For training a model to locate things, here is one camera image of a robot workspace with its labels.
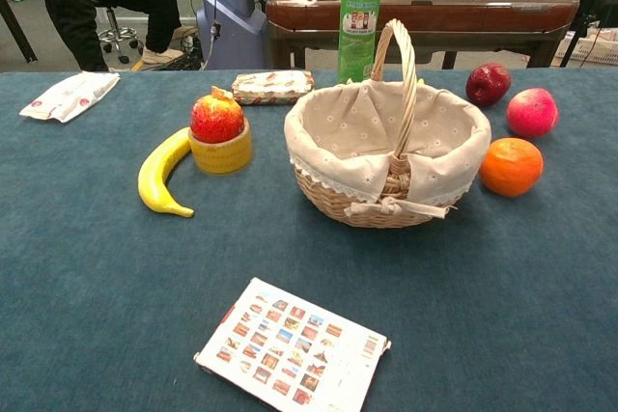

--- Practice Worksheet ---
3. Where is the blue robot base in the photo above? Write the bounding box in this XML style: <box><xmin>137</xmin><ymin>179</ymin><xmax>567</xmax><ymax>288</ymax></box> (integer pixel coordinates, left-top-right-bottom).
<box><xmin>195</xmin><ymin>0</ymin><xmax>267</xmax><ymax>70</ymax></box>

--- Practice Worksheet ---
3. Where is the brown mahjong table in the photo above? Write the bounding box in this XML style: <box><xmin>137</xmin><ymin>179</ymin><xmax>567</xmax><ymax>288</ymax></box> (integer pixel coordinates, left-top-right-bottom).
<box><xmin>265</xmin><ymin>0</ymin><xmax>580</xmax><ymax>70</ymax></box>

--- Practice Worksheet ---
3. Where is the green chips can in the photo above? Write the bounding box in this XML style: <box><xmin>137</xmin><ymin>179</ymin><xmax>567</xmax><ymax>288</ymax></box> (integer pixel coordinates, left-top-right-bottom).
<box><xmin>337</xmin><ymin>0</ymin><xmax>386</xmax><ymax>85</ymax></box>

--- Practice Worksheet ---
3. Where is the yellow tape roll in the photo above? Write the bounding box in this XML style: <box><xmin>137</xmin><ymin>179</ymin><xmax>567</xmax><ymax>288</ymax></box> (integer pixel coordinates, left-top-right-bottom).
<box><xmin>187</xmin><ymin>117</ymin><xmax>254</xmax><ymax>176</ymax></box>

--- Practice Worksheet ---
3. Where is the orange fruit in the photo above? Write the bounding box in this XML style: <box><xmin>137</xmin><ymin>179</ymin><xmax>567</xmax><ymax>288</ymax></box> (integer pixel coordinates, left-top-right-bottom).
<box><xmin>478</xmin><ymin>137</ymin><xmax>545</xmax><ymax>199</ymax></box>

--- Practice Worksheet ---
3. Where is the black tripod stand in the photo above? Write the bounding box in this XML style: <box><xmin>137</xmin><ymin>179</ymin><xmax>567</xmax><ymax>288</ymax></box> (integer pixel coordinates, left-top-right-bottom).
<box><xmin>559</xmin><ymin>0</ymin><xmax>618</xmax><ymax>69</ymax></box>

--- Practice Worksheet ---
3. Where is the white tissue packet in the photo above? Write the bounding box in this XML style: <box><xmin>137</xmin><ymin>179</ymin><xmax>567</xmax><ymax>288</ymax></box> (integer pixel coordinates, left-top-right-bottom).
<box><xmin>18</xmin><ymin>70</ymin><xmax>121</xmax><ymax>124</ymax></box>

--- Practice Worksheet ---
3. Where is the white plastic crate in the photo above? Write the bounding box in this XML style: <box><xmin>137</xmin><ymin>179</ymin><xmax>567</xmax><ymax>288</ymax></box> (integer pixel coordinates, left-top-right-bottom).
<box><xmin>554</xmin><ymin>28</ymin><xmax>618</xmax><ymax>66</ymax></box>

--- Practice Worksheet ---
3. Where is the dark red apple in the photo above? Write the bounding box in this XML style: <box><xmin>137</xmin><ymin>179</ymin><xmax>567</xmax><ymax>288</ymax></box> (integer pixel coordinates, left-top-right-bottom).
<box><xmin>464</xmin><ymin>62</ymin><xmax>513</xmax><ymax>108</ymax></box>

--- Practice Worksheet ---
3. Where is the red yellow apple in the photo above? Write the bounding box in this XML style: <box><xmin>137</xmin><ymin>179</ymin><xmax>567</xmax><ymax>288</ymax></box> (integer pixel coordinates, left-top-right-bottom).
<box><xmin>189</xmin><ymin>86</ymin><xmax>245</xmax><ymax>145</ymax></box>

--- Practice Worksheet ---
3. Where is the wicker basket with cloth liner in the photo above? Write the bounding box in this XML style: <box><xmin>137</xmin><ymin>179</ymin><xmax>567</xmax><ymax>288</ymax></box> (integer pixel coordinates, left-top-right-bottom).
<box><xmin>283</xmin><ymin>18</ymin><xmax>492</xmax><ymax>230</ymax></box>

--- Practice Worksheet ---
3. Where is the blue table cloth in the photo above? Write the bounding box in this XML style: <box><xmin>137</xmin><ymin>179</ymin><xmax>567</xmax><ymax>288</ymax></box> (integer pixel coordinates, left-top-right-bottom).
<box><xmin>0</xmin><ymin>68</ymin><xmax>618</xmax><ymax>412</ymax></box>

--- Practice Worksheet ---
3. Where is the yellow banana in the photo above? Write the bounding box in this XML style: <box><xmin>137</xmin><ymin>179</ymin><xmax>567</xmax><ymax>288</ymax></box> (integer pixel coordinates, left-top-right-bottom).
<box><xmin>137</xmin><ymin>126</ymin><xmax>196</xmax><ymax>219</ymax></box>

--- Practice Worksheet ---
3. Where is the pink red apple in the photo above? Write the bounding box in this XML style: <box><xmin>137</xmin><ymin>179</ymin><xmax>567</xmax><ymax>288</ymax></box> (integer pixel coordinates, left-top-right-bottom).
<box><xmin>505</xmin><ymin>87</ymin><xmax>560</xmax><ymax>139</ymax></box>

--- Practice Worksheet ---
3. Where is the chrome office stool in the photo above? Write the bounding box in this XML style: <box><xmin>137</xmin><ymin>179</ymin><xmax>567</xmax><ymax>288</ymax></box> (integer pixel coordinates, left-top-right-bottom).
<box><xmin>96</xmin><ymin>0</ymin><xmax>146</xmax><ymax>65</ymax></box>

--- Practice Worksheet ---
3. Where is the patterned wrapped snack pack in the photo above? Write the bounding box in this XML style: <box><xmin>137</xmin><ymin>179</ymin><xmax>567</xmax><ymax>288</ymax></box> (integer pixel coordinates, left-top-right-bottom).
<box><xmin>231</xmin><ymin>69</ymin><xmax>316</xmax><ymax>107</ymax></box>

